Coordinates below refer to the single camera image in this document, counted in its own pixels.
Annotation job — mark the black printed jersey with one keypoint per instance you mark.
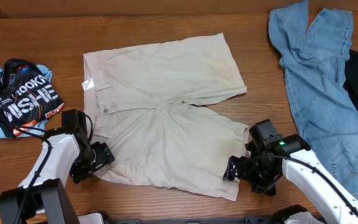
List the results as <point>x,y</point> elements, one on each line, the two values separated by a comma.
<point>26,97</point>

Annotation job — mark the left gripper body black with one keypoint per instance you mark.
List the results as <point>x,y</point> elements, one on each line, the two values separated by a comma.
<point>92,160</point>

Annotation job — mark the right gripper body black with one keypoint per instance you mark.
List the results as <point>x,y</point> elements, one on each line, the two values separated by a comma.
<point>261,173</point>

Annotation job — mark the beige shorts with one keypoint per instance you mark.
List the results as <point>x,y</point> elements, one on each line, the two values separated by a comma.
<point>151,104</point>

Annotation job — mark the blue denim jeans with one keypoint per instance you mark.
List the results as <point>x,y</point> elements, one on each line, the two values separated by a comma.
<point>313,57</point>

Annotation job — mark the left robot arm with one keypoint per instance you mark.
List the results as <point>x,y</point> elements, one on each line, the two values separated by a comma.
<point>67,152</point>

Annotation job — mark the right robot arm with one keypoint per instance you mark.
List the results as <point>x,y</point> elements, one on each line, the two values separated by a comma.
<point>273,156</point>

